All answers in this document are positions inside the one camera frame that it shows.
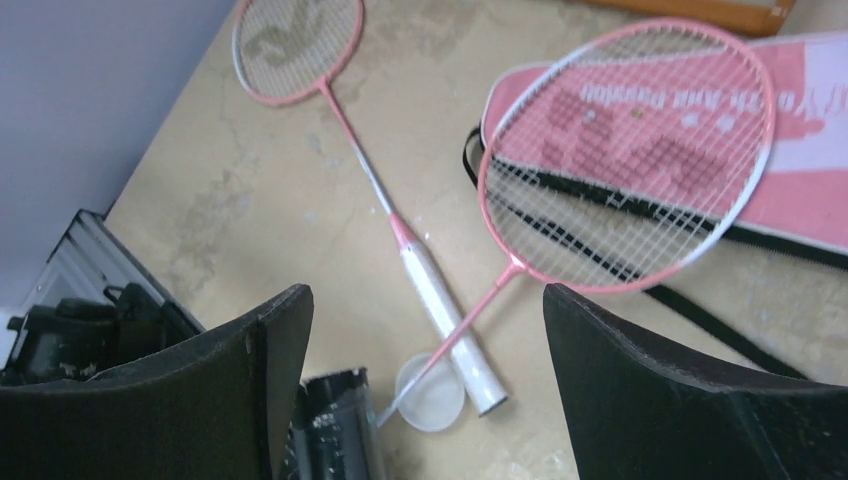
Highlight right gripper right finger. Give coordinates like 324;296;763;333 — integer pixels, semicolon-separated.
543;284;847;479

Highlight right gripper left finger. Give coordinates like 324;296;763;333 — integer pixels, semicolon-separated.
1;284;314;479

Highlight black shuttlecock tube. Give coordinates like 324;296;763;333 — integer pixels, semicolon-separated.
278;367;389;480

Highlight clear plastic tube lid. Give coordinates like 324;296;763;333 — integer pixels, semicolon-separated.
398;358;465;433

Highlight pink white badminton racket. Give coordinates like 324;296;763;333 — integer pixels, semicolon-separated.
376;17;776;429

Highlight pink badminton racket left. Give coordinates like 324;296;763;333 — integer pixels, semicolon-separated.
231;0;510;417

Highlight pink sport racket bag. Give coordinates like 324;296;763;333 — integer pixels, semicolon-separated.
480;32;847;267

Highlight wooden three-tier shelf rack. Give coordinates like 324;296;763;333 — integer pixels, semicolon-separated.
588;0;796;38

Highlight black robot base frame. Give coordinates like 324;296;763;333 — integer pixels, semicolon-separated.
1;211;204;387

